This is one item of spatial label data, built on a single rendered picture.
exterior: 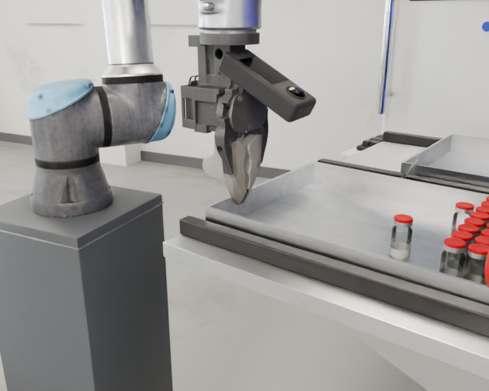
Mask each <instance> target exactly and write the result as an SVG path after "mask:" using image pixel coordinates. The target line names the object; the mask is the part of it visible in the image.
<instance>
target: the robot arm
mask: <svg viewBox="0 0 489 391"><path fill-rule="evenodd" d="M197 10H198V27H199V29H203V33H199V35H188V40H189V47H197V53H198V75H194V76H191V77H190V78H189V84H188V85H181V103H182V127H185V128H188V129H193V130H194V132H199V133H211V132H212V131H213V132H215V134H214V139H215V141H214V154H213V155H211V156H209V157H206V158H204V159H203V170H204V171H205V173H206V174H207V175H209V176H210V177H212V178H215V179H216V180H218V181H219V182H222V183H224V184H225V185H226V186H227V189H228V192H229V193H230V196H231V198H232V199H233V200H234V202H235V203H236V204H238V205H241V204H242V203H244V202H245V200H246V199H247V198H248V195H249V193H250V191H251V189H252V186H253V185H254V183H255V179H256V178H257V175H258V171H259V169H260V164H261V163H262V161H263V158H264V153H265V148H266V144H267V140H268V134H269V122H268V111H269V110H268V109H267V107H268V108H270V109H271V110H272V111H273V112H274V113H276V114H277V115H278V116H280V117H281V118H283V119H284V120H285V121H287V122H288V123H291V122H293V121H296V120H298V119H302V118H304V117H306V116H309V115H310V114H311V112H312V110H313V108H314V106H315V104H316V98H315V97H313V96H312V95H311V94H309V93H308V92H306V91H305V90H303V89H302V88H301V87H300V86H298V85H297V84H295V83H294V82H292V81H291V80H289V79H288V78H287V77H286V76H284V75H283V74H281V73H280V72H278V71H277V70H276V69H275V68H273V67H272V66H270V65H269V64H267V63H266V62H264V60H262V59H261V58H259V57H258V56H256V55H255V54H253V53H252V52H251V51H250V50H248V49H245V45H254V44H260V33H257V29H261V27H262V0H197ZM102 14H103V21H104V28H105V36H106V49H107V57H108V65H109V66H108V67H107V69H106V70H105V72H104V73H103V74H102V86H94V84H93V83H92V80H90V79H87V78H78V79H70V80H64V81H56V82H52V83H48V84H45V85H41V86H38V87H36V88H34V89H32V90H31V91H30V92H29V94H28V95H27V105H28V114H27V117H28V119H29V124H30V130H31V137H32V142H33V153H34V158H35V164H36V173H35V177H34V183H33V191H32V193H31V195H30V202H31V208H32V211H34V213H36V214H39V215H41V216H49V217H72V216H83V215H86V214H90V213H95V212H98V211H100V210H102V209H105V208H106V207H108V206H109V205H110V204H111V203H112V202H113V192H112V188H111V186H110V185H109V184H108V182H107V180H106V176H105V173H104V171H103V169H102V166H101V164H100V158H99V148H103V147H116V146H123V145H131V144H149V143H150V142H154V141H159V140H163V139H165V138H166V137H168V135H169V134H170V133H171V131H172V128H173V126H174V123H175V114H176V100H175V94H174V89H173V87H172V85H171V84H170V83H168V82H166V81H163V74H162V72H161V71H160V70H159V69H158V68H157V67H156V66H155V65H154V58H153V48H152V39H151V21H150V13H149V3H148V0H102ZM192 77H195V78H194V81H191V78H192ZM196 77H198V78H199V80H196ZM185 98H186V106H185ZM246 132H247V133H246Z"/></svg>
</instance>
